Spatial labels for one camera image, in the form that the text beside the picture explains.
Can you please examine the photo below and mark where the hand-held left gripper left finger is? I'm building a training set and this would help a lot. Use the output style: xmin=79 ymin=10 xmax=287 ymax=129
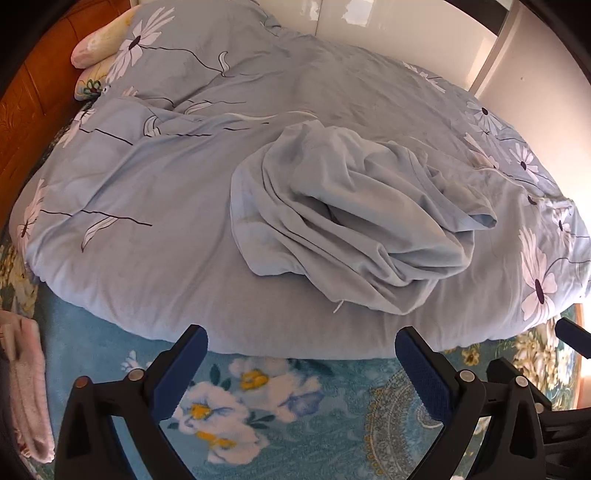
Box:
xmin=54 ymin=324 xmax=208 ymax=480

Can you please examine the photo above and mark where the light blue floral duvet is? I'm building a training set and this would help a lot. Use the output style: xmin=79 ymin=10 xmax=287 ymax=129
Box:
xmin=9 ymin=0 xmax=591 ymax=361

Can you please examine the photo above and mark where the glossy white wardrobe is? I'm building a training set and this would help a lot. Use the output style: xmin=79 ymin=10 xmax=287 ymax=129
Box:
xmin=259 ymin=0 xmax=591 ymax=148

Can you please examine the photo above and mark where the yellow floral pillow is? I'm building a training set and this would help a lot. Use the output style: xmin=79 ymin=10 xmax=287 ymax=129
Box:
xmin=74 ymin=58 xmax=116 ymax=100

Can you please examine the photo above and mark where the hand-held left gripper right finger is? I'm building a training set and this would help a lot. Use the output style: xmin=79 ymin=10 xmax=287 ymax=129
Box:
xmin=394 ymin=326 xmax=550 ymax=480

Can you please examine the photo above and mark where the pink white floral pillow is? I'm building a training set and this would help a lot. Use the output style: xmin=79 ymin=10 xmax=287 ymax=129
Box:
xmin=71 ymin=7 xmax=139 ymax=69

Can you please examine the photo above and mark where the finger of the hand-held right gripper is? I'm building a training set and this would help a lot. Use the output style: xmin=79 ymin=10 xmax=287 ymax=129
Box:
xmin=536 ymin=401 xmax=591 ymax=480
xmin=555 ymin=318 xmax=591 ymax=359

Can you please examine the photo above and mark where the teal floral fleece blanket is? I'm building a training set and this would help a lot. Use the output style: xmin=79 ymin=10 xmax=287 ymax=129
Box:
xmin=0 ymin=226 xmax=583 ymax=480

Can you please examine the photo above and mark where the pink white knitted cloth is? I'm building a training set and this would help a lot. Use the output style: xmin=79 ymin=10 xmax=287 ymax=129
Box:
xmin=0 ymin=310 xmax=55 ymax=463

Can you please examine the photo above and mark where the light blue garment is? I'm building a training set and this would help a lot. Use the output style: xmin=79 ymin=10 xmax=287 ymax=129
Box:
xmin=229 ymin=121 xmax=499 ymax=315

